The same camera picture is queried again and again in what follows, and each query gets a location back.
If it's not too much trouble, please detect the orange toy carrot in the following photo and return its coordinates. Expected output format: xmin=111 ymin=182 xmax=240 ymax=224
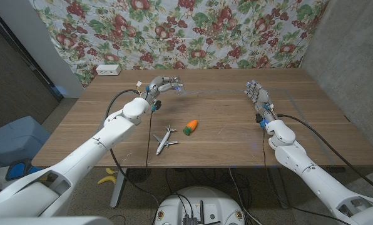
xmin=182 ymin=119 xmax=198 ymax=136

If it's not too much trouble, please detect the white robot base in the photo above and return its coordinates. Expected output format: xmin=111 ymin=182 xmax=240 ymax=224
xmin=154 ymin=186 xmax=246 ymax=225

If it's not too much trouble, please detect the blue and black foot pedal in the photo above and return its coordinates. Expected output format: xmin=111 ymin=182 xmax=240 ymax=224
xmin=5 ymin=158 xmax=42 ymax=181

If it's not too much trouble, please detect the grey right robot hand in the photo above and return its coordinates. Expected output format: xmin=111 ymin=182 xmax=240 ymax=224
xmin=243 ymin=79 xmax=278 ymax=123

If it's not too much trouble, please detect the black round floor fan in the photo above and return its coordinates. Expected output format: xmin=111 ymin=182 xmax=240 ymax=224
xmin=126 ymin=167 xmax=152 ymax=184

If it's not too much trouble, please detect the white table leg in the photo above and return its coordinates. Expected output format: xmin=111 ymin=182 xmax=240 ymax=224
xmin=110 ymin=167 xmax=128 ymax=209

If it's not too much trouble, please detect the blue plastic bin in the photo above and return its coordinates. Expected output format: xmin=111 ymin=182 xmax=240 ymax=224
xmin=0 ymin=116 xmax=51 ymax=168

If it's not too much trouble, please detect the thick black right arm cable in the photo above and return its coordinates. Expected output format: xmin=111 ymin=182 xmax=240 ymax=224
xmin=277 ymin=113 xmax=373 ymax=198

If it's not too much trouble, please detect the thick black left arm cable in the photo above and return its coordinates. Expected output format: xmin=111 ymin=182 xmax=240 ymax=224
xmin=105 ymin=89 xmax=160 ymax=225

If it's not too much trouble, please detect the clear glass salt shaker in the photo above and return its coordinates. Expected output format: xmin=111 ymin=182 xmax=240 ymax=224
xmin=172 ymin=76 xmax=186 ymax=95

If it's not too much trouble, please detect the white power strip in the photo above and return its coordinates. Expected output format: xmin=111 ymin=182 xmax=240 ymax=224
xmin=95 ymin=64 xmax=122 ymax=76

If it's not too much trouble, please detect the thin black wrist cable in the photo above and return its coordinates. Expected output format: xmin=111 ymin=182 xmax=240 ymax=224
xmin=261 ymin=126 xmax=352 ymax=225
xmin=144 ymin=107 xmax=155 ymax=225

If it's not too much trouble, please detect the floral fruit print backdrop cloth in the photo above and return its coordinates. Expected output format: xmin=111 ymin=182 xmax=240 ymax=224
xmin=28 ymin=0 xmax=330 ymax=89

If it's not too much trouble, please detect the grey tape outline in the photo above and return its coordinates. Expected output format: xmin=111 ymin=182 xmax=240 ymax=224
xmin=173 ymin=89 xmax=335 ymax=166

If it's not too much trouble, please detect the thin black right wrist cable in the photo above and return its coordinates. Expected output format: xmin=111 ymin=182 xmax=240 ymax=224
xmin=261 ymin=126 xmax=352 ymax=225

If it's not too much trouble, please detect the white toy airplane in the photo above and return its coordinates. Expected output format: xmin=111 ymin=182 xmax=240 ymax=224
xmin=153 ymin=124 xmax=179 ymax=156

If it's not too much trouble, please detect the grey table leg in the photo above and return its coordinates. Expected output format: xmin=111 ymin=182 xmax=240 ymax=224
xmin=269 ymin=167 xmax=290 ymax=209

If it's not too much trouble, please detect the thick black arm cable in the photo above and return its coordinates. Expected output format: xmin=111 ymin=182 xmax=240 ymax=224
xmin=105 ymin=89 xmax=160 ymax=225
xmin=277 ymin=113 xmax=373 ymax=198

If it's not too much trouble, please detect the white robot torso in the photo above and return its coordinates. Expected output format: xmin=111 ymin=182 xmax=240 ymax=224
xmin=0 ymin=215 xmax=114 ymax=225

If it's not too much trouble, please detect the thin black left wrist cable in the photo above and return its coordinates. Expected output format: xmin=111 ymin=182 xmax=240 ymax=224
xmin=144 ymin=107 xmax=155 ymax=225

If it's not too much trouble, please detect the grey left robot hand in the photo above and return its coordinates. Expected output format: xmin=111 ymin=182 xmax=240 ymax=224
xmin=144 ymin=76 xmax=184 ymax=103

